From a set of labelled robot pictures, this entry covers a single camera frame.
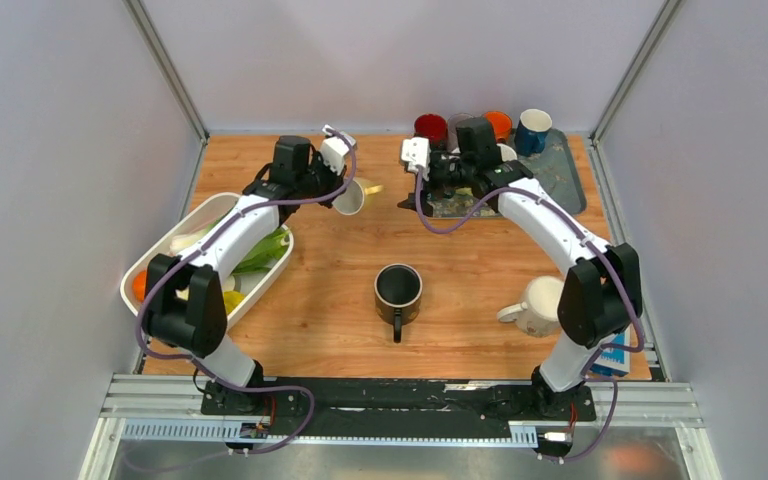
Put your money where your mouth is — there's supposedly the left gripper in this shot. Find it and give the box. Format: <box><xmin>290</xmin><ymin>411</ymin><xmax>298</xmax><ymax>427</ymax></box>
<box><xmin>296</xmin><ymin>151</ymin><xmax>348</xmax><ymax>210</ymax></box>

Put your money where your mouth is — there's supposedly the yellow mug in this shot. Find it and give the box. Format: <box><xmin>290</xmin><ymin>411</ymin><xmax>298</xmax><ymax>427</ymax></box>
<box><xmin>333</xmin><ymin>177</ymin><xmax>384</xmax><ymax>216</ymax></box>

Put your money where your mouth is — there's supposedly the red mug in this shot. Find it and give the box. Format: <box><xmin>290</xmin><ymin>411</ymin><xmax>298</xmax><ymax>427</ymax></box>
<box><xmin>413</xmin><ymin>113</ymin><xmax>448</xmax><ymax>150</ymax></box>

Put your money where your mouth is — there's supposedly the black mug with gold rim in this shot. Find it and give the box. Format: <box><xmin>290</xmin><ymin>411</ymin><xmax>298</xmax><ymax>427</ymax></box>
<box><xmin>374</xmin><ymin>264</ymin><xmax>423</xmax><ymax>343</ymax></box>

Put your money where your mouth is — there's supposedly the pink faceted mug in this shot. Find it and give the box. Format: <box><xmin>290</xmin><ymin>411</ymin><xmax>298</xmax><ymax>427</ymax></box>
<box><xmin>497</xmin><ymin>143</ymin><xmax>519</xmax><ymax>162</ymax></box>

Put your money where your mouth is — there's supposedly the orange mug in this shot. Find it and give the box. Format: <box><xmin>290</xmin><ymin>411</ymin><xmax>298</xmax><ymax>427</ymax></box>
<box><xmin>483</xmin><ymin>111</ymin><xmax>513</xmax><ymax>143</ymax></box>

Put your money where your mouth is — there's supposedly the navy blue mug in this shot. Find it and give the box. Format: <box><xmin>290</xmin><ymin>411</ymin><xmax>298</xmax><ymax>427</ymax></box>
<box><xmin>514</xmin><ymin>108</ymin><xmax>553</xmax><ymax>156</ymax></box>

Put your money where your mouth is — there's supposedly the cream white mug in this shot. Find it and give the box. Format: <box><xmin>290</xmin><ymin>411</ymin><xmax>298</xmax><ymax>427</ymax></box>
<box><xmin>496</xmin><ymin>276</ymin><xmax>564</xmax><ymax>338</ymax></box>

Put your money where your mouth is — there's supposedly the lilac grey mug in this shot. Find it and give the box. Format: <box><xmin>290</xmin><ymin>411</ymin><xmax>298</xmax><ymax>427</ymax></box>
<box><xmin>447</xmin><ymin>113</ymin><xmax>473</xmax><ymax>153</ymax></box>

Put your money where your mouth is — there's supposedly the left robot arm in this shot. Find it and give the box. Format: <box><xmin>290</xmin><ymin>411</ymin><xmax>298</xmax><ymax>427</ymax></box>
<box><xmin>135</xmin><ymin>126</ymin><xmax>357</xmax><ymax>415</ymax></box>

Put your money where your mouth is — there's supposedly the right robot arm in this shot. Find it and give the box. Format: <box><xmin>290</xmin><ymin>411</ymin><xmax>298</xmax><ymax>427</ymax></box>
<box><xmin>400</xmin><ymin>117</ymin><xmax>645</xmax><ymax>418</ymax></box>

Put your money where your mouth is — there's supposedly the green leafy vegetable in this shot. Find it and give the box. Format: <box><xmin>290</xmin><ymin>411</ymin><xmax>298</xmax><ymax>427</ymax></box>
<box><xmin>231</xmin><ymin>227</ymin><xmax>290</xmax><ymax>276</ymax></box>

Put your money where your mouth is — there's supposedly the white oval vegetable dish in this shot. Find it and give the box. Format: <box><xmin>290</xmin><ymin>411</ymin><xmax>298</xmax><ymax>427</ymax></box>
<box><xmin>119</xmin><ymin>192</ymin><xmax>295</xmax><ymax>327</ymax></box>

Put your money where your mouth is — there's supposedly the floral blue tray mat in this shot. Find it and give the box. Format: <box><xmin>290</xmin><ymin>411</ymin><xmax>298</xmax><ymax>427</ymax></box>
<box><xmin>422</xmin><ymin>129</ymin><xmax>588</xmax><ymax>219</ymax></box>

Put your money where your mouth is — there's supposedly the bok choy vegetable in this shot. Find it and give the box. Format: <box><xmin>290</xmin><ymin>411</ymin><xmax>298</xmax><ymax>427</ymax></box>
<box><xmin>168</xmin><ymin>226</ymin><xmax>212</xmax><ymax>256</ymax></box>

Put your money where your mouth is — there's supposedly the small orange pumpkin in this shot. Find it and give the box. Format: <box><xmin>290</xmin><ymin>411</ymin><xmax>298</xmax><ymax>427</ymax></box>
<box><xmin>131</xmin><ymin>270</ymin><xmax>147</xmax><ymax>303</ymax></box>

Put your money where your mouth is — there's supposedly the blue and white box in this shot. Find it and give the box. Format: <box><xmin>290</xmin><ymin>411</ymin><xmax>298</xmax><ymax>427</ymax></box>
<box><xmin>589</xmin><ymin>327</ymin><xmax>633</xmax><ymax>377</ymax></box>

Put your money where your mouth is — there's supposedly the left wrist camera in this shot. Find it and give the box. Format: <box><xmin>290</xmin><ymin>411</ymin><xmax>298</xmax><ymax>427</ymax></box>
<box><xmin>319</xmin><ymin>124</ymin><xmax>357</xmax><ymax>176</ymax></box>

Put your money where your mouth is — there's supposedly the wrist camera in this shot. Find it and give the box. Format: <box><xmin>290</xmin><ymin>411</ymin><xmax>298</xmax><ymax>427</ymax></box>
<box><xmin>400</xmin><ymin>137</ymin><xmax>430</xmax><ymax>180</ymax></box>
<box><xmin>319</xmin><ymin>124</ymin><xmax>357</xmax><ymax>176</ymax></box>

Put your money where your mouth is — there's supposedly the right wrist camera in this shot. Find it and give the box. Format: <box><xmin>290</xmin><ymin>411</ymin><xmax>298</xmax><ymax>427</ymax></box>
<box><xmin>400</xmin><ymin>137</ymin><xmax>430</xmax><ymax>180</ymax></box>

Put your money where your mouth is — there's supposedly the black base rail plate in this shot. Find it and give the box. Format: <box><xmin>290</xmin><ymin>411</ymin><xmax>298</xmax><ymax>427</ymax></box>
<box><xmin>200</xmin><ymin>377</ymin><xmax>596</xmax><ymax>439</ymax></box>

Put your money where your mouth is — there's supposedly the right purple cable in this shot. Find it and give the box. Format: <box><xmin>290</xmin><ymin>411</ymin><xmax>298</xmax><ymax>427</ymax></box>
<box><xmin>414</xmin><ymin>168</ymin><xmax>646</xmax><ymax>464</ymax></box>

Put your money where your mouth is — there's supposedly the purple cable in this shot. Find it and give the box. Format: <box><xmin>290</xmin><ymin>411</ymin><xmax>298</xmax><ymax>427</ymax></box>
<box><xmin>414</xmin><ymin>168</ymin><xmax>646</xmax><ymax>464</ymax></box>
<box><xmin>133</xmin><ymin>129</ymin><xmax>359</xmax><ymax>457</ymax></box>

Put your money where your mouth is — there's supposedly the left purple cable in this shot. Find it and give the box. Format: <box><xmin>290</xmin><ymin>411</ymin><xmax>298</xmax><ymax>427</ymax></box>
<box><xmin>133</xmin><ymin>129</ymin><xmax>359</xmax><ymax>457</ymax></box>

